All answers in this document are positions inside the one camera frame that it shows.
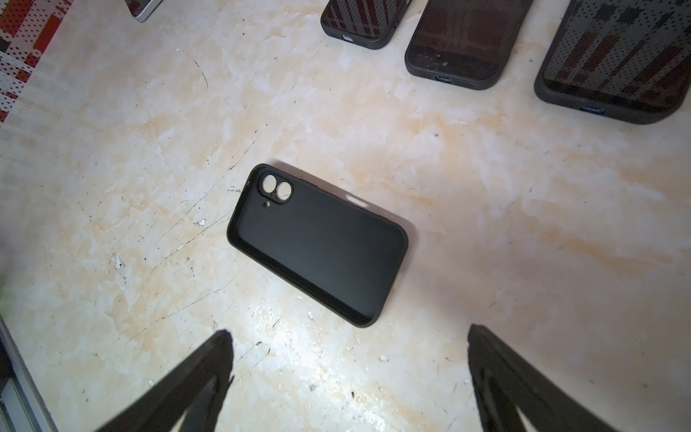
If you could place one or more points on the aluminium front rail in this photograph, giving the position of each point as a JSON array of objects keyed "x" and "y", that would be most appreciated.
[{"x": 22, "y": 407}]

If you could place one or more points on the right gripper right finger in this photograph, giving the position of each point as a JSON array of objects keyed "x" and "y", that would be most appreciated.
[{"x": 508, "y": 390}]

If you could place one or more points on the black smartphone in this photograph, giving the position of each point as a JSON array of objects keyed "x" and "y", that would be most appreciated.
[
  {"x": 465, "y": 43},
  {"x": 142, "y": 9},
  {"x": 625, "y": 60},
  {"x": 366, "y": 23}
]

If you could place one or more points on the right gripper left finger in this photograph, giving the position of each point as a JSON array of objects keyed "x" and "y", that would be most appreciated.
[{"x": 191, "y": 395}]

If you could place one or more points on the black phone case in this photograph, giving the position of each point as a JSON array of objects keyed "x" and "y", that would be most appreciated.
[{"x": 339, "y": 253}]

